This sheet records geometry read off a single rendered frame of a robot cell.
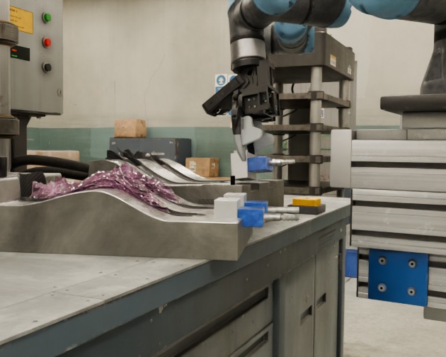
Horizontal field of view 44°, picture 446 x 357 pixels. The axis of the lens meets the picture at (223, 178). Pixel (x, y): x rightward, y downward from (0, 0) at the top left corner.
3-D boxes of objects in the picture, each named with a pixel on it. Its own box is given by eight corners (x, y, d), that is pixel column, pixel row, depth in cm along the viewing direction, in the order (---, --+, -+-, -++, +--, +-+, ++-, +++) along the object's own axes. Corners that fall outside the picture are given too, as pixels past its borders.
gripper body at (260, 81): (268, 111, 112) (264, 54, 114) (229, 118, 116) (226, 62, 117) (281, 119, 119) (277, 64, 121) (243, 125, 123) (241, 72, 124)
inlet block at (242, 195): (299, 223, 101) (299, 193, 101) (299, 227, 96) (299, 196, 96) (226, 222, 103) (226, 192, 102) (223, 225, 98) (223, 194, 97)
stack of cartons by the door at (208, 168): (245, 215, 813) (246, 158, 809) (236, 217, 784) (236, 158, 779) (194, 212, 850) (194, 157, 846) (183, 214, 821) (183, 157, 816)
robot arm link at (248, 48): (224, 42, 118) (239, 54, 126) (225, 64, 118) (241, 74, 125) (257, 35, 115) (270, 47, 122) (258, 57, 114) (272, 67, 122)
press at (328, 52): (357, 234, 643) (362, 53, 632) (320, 256, 504) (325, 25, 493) (279, 228, 683) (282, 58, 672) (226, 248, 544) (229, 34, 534)
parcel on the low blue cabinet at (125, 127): (147, 138, 869) (147, 119, 868) (135, 137, 839) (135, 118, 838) (125, 137, 887) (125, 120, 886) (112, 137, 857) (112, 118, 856)
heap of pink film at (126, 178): (189, 203, 104) (189, 161, 104) (166, 214, 87) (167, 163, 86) (56, 200, 108) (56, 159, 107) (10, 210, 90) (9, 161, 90)
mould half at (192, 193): (283, 217, 134) (284, 161, 134) (241, 230, 111) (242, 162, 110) (112, 205, 155) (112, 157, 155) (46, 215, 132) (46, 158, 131)
